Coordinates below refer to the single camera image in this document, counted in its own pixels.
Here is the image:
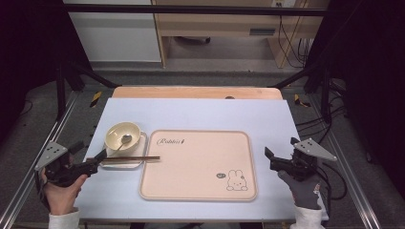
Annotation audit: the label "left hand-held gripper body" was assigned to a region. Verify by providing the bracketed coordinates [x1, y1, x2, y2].
[34, 141, 93, 189]

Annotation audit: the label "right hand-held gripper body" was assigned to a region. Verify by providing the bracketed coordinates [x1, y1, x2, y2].
[286, 137, 338, 182]

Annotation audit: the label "brown chopstick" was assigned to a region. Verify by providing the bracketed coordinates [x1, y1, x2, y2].
[100, 157, 160, 162]
[85, 155, 161, 160]

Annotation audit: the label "metal spoon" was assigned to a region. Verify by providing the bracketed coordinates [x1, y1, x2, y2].
[114, 134, 133, 154]

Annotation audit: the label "cream bowl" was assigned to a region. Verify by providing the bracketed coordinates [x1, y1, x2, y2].
[104, 121, 142, 153]

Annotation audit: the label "small white tray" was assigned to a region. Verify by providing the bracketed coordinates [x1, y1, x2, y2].
[98, 130, 149, 170]

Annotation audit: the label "large beige tray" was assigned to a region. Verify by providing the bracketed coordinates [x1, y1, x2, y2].
[139, 129, 259, 202]

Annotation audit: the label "person's right hand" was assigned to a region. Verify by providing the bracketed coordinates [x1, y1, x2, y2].
[277, 170, 323, 211]

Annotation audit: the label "person's left hand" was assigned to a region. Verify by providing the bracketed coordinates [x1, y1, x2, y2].
[40, 172, 89, 217]

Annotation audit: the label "black and yellow tape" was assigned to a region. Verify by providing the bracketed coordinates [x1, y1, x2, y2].
[89, 91, 103, 109]
[292, 94, 312, 108]

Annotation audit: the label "black stand leg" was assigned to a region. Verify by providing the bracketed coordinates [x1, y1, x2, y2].
[269, 61, 332, 124]
[54, 59, 119, 122]

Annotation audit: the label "white cabinet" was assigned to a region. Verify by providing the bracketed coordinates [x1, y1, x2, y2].
[63, 0, 162, 63]

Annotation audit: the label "wooden desk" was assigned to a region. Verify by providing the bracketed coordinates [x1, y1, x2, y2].
[151, 0, 330, 70]

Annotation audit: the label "aluminium rail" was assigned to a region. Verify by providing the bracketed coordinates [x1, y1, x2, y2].
[0, 90, 81, 229]
[307, 94, 383, 229]

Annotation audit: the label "black floor cables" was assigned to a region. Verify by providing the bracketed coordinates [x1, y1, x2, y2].
[295, 77, 349, 145]

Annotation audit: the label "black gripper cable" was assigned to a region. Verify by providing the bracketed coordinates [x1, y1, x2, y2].
[317, 162, 349, 202]

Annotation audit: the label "black hanging cables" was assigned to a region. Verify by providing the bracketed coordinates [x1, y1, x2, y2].
[277, 14, 310, 69]

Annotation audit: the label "yellow cable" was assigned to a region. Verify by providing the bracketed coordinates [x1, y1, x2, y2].
[285, 0, 309, 69]

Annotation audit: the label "teal desk handle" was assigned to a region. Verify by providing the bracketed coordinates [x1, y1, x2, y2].
[248, 27, 277, 37]

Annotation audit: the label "white wall socket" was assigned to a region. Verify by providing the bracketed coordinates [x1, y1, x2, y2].
[270, 0, 297, 9]

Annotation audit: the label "black horizontal frame bar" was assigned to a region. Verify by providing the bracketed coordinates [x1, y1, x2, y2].
[63, 3, 330, 17]

